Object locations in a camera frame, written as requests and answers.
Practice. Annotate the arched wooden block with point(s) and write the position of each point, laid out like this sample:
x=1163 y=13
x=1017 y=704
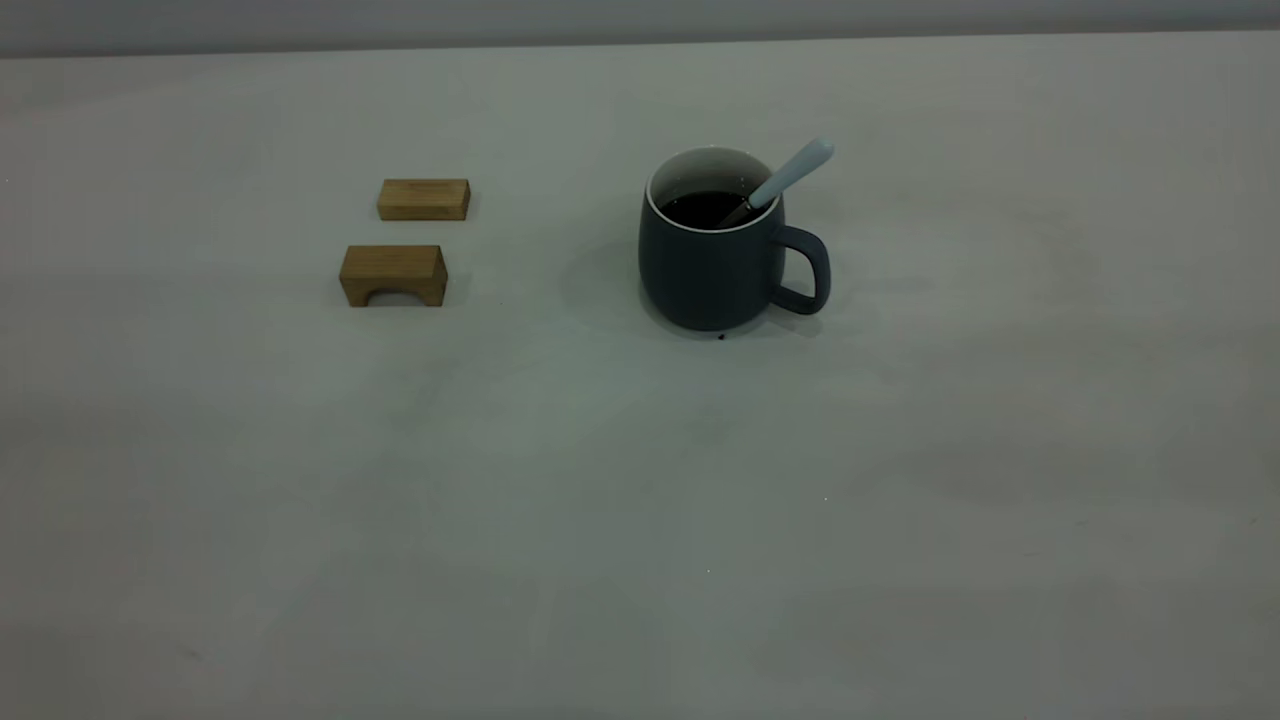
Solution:
x=392 y=265

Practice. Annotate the flat rectangular wooden block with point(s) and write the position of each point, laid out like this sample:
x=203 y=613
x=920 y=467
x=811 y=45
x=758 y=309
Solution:
x=423 y=199

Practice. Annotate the dark grey ceramic mug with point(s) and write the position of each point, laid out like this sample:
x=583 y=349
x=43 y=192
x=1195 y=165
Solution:
x=710 y=280

